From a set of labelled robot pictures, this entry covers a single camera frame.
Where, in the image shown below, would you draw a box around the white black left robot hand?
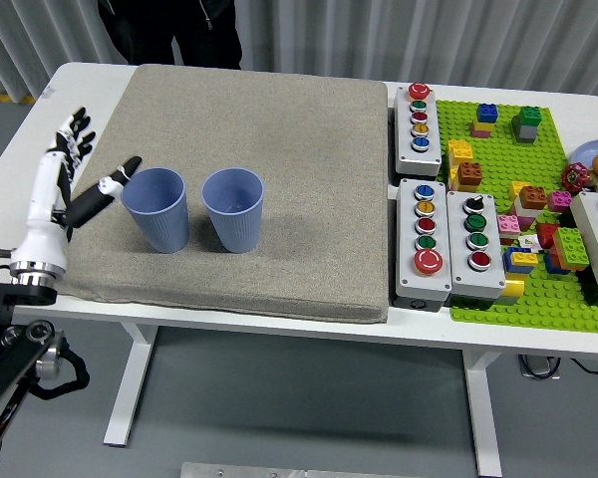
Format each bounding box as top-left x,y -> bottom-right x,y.
10,106 -> 144,268

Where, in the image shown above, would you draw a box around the blue ribbed plastic cup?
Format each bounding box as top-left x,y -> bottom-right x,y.
120,167 -> 189,254
200,167 -> 266,254

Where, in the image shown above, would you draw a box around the person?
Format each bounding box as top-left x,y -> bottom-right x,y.
98,0 -> 243,71

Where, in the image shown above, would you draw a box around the white table leg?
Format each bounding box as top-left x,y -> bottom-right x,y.
461,351 -> 503,478
103,322 -> 158,447

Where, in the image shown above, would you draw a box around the grey-brown fabric mat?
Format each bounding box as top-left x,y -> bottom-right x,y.
54,63 -> 391,324

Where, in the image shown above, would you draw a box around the grey five-button control box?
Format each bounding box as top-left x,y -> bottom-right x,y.
393,82 -> 443,176
394,177 -> 453,306

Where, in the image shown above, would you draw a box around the white pleated curtain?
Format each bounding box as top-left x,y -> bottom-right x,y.
0,0 -> 598,101

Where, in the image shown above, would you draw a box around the brown toy brick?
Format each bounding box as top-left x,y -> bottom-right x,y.
456,161 -> 484,193
519,184 -> 549,211

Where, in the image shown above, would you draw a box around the green studded baseplate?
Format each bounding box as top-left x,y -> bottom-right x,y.
436,99 -> 598,334

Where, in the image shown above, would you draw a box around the yellow round toy brick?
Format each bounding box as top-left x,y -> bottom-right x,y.
499,272 -> 527,299

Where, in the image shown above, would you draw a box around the grey toy brick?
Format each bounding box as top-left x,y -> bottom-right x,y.
510,116 -> 540,146

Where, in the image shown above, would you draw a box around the red toy brick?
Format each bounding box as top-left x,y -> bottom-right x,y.
534,222 -> 561,250

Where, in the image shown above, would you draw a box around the magenta toy brick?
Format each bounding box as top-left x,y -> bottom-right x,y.
547,190 -> 575,213

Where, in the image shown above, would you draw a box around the large green toy brick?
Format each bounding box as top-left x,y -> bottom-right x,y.
551,226 -> 591,273

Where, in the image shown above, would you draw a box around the brass valve red handwheel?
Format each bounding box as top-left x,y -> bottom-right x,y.
560,162 -> 598,195

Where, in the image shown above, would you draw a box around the light blue plate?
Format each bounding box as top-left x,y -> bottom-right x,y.
572,138 -> 598,178

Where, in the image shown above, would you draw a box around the grey control box green buttons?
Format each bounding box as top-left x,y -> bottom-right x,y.
570,191 -> 598,300

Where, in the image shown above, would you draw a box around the grey selector switch control box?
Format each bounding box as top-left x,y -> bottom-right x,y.
446,189 -> 507,301

